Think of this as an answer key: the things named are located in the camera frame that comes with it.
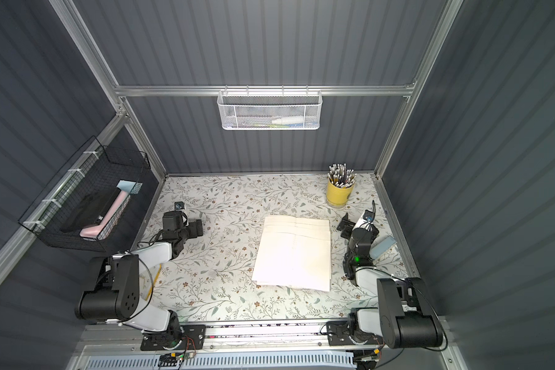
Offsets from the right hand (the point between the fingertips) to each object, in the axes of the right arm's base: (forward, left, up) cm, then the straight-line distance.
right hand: (359, 217), depth 87 cm
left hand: (+2, +67, -7) cm, 68 cm away
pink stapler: (-17, +82, +17) cm, 85 cm away
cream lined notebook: (-8, +24, -12) cm, 29 cm away
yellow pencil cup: (+15, +5, -6) cm, 17 cm away
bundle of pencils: (+17, +6, +5) cm, 19 cm away
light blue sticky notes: (+4, +85, +13) cm, 86 cm away
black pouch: (-10, +86, +18) cm, 89 cm away
